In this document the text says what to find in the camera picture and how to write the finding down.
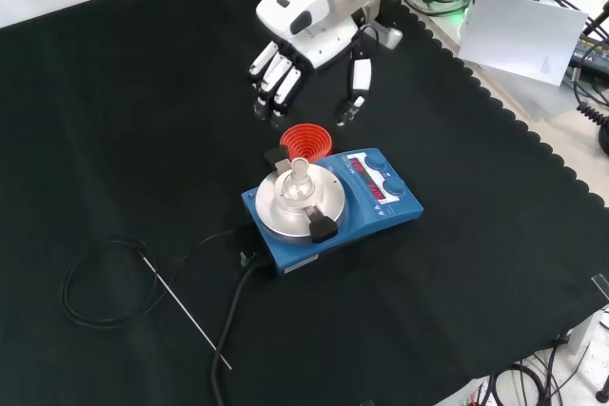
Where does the black power supply box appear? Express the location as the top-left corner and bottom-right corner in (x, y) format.
(568, 28), (609, 72)

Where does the black coiled cable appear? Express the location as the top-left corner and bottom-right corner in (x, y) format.
(575, 100), (609, 158)

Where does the thin metal probe rod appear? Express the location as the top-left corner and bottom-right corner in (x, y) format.
(141, 256), (233, 372)

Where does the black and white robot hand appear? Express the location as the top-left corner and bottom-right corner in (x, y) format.
(246, 0), (382, 130)

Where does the black bench cloth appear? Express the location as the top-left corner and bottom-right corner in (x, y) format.
(0, 0), (609, 406)

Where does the thick black power cable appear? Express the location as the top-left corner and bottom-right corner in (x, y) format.
(210, 248), (272, 406)

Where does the pale board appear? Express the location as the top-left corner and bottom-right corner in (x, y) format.
(458, 0), (590, 88)

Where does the red ribbed funnel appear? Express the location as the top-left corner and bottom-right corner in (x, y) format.
(279, 123), (334, 165)

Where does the heater with blue base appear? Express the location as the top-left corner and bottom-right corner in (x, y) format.
(241, 146), (424, 278)

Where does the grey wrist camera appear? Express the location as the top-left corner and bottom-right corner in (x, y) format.
(375, 20), (403, 50)

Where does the thin black probe cable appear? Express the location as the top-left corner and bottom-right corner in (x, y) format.
(60, 228), (239, 329)

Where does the grey bench bracket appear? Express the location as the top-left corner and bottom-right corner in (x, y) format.
(565, 303), (609, 356)

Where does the clear round-bottom flask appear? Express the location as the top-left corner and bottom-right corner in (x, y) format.
(277, 157), (316, 211)

